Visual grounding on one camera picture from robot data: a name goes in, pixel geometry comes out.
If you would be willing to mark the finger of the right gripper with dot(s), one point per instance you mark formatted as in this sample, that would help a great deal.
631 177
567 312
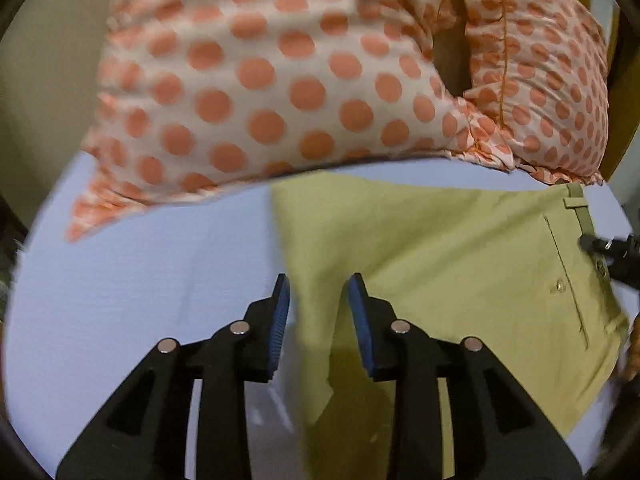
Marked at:
614 249

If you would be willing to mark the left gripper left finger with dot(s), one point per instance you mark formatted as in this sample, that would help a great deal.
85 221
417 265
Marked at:
140 431

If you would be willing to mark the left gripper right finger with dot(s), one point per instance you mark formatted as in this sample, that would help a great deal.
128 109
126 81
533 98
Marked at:
498 431

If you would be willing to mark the khaki pants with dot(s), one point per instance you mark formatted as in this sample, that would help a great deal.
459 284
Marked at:
504 266

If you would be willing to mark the person right hand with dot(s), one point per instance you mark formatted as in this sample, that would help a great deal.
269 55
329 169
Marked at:
628 366

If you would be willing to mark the white bed sheet mattress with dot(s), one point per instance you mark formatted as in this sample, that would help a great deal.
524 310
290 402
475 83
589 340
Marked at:
82 315

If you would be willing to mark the right polka dot pillow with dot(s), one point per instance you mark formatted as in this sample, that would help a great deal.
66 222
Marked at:
538 80

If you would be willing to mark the polka dot pillow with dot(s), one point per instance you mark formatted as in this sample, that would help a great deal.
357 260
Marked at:
199 95
538 80

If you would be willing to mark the left polka dot pillow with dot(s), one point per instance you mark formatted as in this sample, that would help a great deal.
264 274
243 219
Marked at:
199 95

